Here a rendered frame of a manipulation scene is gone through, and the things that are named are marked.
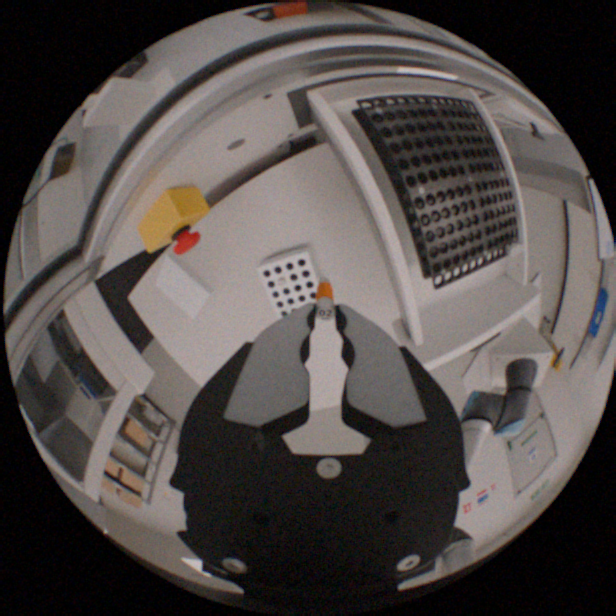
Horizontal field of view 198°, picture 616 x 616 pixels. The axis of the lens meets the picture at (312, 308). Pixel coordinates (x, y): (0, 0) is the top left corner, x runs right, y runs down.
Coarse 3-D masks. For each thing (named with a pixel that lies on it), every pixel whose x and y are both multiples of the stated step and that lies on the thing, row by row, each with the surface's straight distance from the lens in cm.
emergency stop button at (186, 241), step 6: (180, 234) 26; (186, 234) 26; (192, 234) 25; (198, 234) 26; (180, 240) 25; (186, 240) 25; (192, 240) 25; (198, 240) 26; (174, 246) 26; (180, 246) 25; (186, 246) 25; (192, 246) 26; (174, 252) 27; (180, 252) 26
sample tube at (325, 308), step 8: (320, 280) 16; (328, 280) 16; (320, 288) 15; (328, 288) 15; (320, 296) 14; (328, 296) 13; (320, 304) 13; (328, 304) 13; (320, 312) 13; (328, 312) 13; (320, 320) 13; (328, 320) 13
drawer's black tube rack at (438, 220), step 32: (384, 96) 23; (416, 96) 26; (384, 128) 22; (416, 128) 23; (448, 128) 26; (480, 128) 31; (384, 160) 23; (416, 160) 25; (448, 160) 24; (480, 160) 28; (416, 192) 21; (448, 192) 27; (480, 192) 26; (416, 224) 24; (448, 224) 27; (480, 224) 26; (512, 224) 32; (448, 256) 24
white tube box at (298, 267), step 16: (288, 256) 31; (304, 256) 30; (272, 272) 32; (288, 272) 31; (304, 272) 33; (272, 288) 33; (288, 288) 35; (304, 288) 32; (272, 304) 34; (288, 304) 34
